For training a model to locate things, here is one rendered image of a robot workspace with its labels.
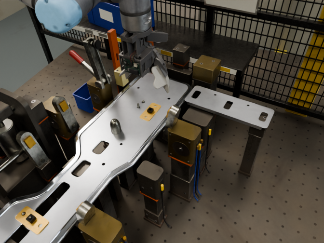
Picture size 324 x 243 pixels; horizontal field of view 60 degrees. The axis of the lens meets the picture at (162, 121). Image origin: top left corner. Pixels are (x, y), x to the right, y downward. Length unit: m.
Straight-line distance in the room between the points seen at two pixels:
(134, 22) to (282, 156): 0.85
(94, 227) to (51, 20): 0.44
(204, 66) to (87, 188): 0.58
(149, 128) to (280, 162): 0.60
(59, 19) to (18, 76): 2.66
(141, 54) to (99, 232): 0.44
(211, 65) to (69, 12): 0.60
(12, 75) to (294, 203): 2.85
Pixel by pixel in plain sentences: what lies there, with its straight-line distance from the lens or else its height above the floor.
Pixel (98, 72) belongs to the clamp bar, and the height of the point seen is 1.11.
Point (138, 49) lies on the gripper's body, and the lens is 0.74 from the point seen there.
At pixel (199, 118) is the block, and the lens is 0.95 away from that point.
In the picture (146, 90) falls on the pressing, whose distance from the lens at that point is 1.03.
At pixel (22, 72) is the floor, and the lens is 3.29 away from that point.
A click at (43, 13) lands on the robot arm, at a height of 1.42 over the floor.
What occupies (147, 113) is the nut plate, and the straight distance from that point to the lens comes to 0.93.
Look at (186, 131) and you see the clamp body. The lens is 0.82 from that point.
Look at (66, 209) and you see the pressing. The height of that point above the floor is 1.00.
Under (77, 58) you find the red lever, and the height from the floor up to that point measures 1.13.
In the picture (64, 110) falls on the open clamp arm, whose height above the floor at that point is 1.07.
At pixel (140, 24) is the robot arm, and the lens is 0.71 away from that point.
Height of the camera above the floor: 1.64
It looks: 45 degrees down
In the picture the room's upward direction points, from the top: 3 degrees counter-clockwise
